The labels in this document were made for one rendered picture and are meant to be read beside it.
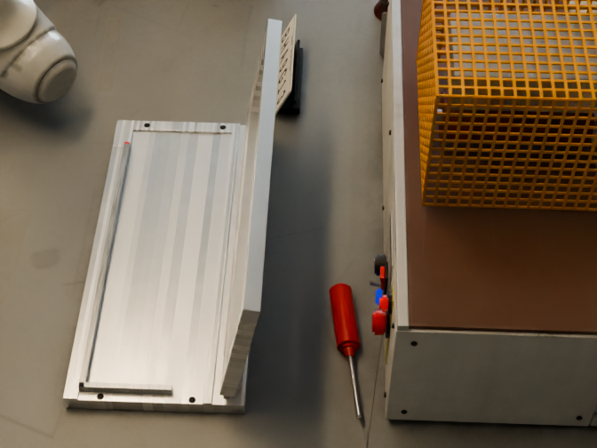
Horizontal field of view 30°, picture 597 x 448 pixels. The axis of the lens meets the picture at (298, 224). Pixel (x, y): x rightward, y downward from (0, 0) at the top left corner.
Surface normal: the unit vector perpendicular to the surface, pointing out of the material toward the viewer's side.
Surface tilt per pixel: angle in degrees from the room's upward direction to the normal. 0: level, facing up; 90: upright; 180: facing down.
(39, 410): 0
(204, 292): 0
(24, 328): 0
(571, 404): 90
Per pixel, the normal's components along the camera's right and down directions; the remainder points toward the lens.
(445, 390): -0.04, 0.78
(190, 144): 0.00, -0.63
